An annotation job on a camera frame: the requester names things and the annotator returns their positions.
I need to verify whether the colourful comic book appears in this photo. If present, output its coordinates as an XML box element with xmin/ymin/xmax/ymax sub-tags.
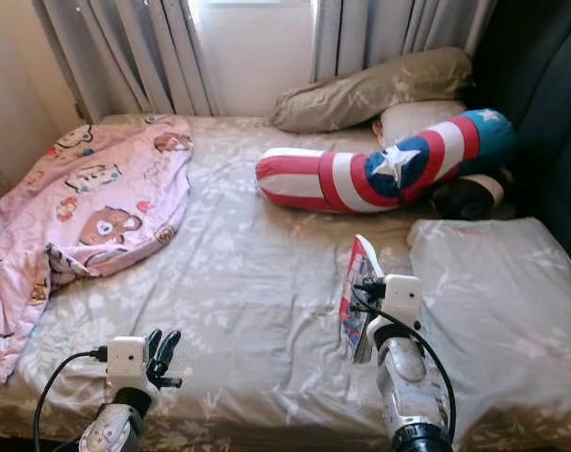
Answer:
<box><xmin>339</xmin><ymin>235</ymin><xmax>385</xmax><ymax>363</ymax></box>

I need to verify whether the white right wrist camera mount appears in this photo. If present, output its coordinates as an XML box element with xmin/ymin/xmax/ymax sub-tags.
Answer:
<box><xmin>382</xmin><ymin>275</ymin><xmax>423</xmax><ymax>326</ymax></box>

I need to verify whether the olive floral pillow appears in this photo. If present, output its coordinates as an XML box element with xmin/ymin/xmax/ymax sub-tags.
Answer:
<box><xmin>271</xmin><ymin>47</ymin><xmax>473</xmax><ymax>135</ymax></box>

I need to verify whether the pink cartoon print blanket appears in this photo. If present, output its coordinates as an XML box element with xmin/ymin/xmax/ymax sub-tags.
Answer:
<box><xmin>0</xmin><ymin>115</ymin><xmax>194</xmax><ymax>385</ymax></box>

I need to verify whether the dark blue upholstered panel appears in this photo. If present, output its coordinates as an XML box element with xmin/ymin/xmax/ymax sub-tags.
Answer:
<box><xmin>474</xmin><ymin>0</ymin><xmax>571</xmax><ymax>283</ymax></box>

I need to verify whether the bed with grey floral sheet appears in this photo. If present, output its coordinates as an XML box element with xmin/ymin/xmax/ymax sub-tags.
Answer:
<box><xmin>0</xmin><ymin>113</ymin><xmax>571</xmax><ymax>448</ymax></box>

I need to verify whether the grey pleated curtain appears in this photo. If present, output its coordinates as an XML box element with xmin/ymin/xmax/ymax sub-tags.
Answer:
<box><xmin>36</xmin><ymin>0</ymin><xmax>220</xmax><ymax>119</ymax></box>
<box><xmin>312</xmin><ymin>0</ymin><xmax>498</xmax><ymax>84</ymax></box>

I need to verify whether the plain white pillow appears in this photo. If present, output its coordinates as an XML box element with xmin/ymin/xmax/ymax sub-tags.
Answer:
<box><xmin>380</xmin><ymin>99</ymin><xmax>465</xmax><ymax>147</ymax></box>

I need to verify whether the black and beige plush toy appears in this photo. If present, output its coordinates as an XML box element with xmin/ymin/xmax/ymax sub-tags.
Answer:
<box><xmin>432</xmin><ymin>169</ymin><xmax>513</xmax><ymax>222</ymax></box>

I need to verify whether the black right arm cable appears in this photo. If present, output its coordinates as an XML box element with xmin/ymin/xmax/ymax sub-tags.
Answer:
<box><xmin>351</xmin><ymin>278</ymin><xmax>458</xmax><ymax>439</ymax></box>

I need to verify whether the grey floral pillow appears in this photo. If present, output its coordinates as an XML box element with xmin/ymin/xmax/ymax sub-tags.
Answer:
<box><xmin>408</xmin><ymin>218</ymin><xmax>571</xmax><ymax>415</ymax></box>

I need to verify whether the red white blue star bolster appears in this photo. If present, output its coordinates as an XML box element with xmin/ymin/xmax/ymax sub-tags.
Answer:
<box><xmin>255</xmin><ymin>108</ymin><xmax>517</xmax><ymax>216</ymax></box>

